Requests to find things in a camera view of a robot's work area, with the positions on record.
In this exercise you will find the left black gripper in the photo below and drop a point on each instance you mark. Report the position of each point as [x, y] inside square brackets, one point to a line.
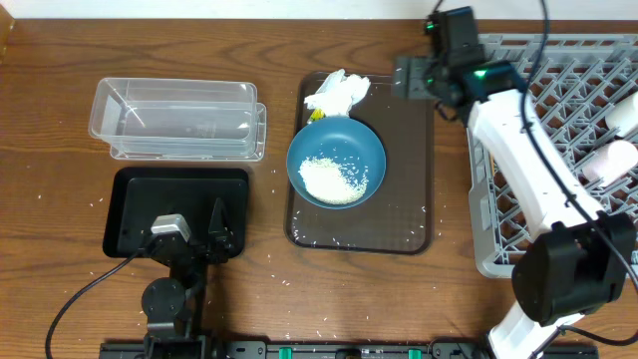
[191, 250]

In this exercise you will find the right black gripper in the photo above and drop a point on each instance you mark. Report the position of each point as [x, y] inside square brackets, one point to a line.
[422, 72]

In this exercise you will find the pile of white rice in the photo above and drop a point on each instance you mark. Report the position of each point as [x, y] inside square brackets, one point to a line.
[330, 182]

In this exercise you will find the white tissue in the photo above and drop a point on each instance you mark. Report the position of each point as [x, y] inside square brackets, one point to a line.
[338, 94]

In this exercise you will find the dark blue plate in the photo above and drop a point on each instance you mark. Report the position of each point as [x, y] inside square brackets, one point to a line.
[347, 142]

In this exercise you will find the yellow green wrapper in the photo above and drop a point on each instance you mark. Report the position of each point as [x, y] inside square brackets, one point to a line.
[317, 115]

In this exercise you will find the cream white cup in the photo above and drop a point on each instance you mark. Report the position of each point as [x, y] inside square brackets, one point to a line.
[623, 118]

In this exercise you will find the pink cup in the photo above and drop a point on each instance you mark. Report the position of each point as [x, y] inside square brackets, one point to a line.
[611, 162]

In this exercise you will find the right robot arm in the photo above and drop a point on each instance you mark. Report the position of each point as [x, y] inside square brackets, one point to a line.
[579, 255]

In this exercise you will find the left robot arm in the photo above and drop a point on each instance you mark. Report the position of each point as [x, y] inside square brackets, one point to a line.
[174, 304]

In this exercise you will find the grey dishwasher rack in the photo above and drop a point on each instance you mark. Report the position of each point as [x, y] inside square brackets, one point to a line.
[581, 79]

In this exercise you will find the black plastic bin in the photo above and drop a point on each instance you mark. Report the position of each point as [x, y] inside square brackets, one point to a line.
[140, 195]

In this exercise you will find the clear plastic bin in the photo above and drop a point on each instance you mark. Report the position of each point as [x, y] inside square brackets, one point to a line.
[176, 117]

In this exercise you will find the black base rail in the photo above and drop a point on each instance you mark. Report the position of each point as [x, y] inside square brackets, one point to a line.
[261, 350]

